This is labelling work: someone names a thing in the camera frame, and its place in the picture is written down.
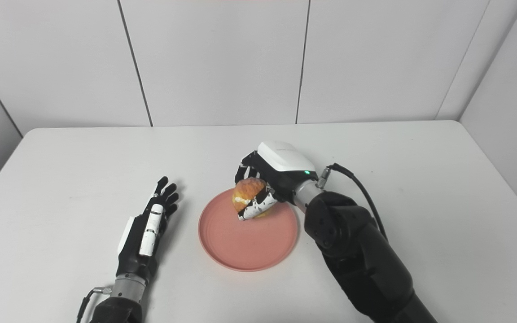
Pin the golden cream puff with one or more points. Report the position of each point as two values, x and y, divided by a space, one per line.
247 190

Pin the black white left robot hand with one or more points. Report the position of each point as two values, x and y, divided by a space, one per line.
139 242

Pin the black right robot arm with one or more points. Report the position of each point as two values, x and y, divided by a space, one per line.
361 260

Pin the pink round plate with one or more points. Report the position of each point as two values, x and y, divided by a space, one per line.
245 242

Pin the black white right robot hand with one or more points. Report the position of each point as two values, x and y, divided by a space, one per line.
285 166

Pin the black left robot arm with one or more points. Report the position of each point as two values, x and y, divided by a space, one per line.
119 305

